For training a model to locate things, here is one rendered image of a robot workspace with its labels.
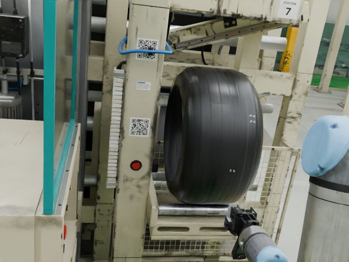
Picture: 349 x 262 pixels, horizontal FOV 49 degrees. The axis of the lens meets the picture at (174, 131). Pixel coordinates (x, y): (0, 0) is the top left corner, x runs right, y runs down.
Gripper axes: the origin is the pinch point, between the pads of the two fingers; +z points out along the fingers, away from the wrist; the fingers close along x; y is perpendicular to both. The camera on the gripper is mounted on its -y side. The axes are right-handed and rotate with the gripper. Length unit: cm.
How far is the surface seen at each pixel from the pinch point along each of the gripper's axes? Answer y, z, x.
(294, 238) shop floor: -84, 133, -109
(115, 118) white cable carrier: 28, 22, 42
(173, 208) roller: -6.2, 17.8, 16.8
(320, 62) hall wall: 41, 884, -554
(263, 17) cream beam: 71, 42, -19
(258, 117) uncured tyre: 34.1, 6.9, -8.1
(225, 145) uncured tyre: 24.4, 2.4, 4.2
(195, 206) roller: -5.6, 18.3, 7.7
